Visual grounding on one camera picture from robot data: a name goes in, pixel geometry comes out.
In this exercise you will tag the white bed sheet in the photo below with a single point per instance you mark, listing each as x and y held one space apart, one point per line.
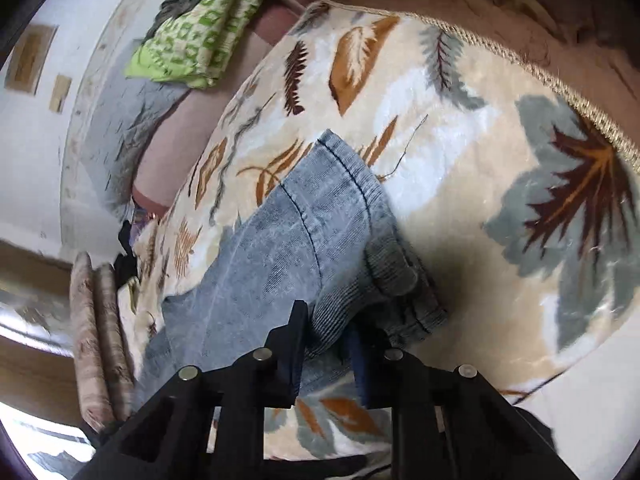
590 410

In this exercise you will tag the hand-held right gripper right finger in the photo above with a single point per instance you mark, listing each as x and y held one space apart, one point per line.
361 375

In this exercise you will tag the green patterned cloth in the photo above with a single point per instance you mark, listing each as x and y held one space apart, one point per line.
200 45

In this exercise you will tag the grey quilted cloth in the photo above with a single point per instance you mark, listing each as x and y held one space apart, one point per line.
125 130

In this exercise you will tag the leaf-print beige blanket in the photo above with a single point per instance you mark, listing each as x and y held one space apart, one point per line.
475 135

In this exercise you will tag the grey-blue denim pants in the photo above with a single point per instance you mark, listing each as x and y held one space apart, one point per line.
300 240

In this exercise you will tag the large beige wall panel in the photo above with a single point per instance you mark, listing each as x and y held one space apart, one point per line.
29 57

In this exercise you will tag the pinkish brown sofa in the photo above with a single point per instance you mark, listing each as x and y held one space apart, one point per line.
170 145

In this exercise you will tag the beige patterned rolled cloth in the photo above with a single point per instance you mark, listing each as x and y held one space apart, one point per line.
95 340

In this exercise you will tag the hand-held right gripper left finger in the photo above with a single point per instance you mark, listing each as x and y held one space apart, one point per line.
291 357

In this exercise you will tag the small beige wall panel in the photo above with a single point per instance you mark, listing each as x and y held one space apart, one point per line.
61 93

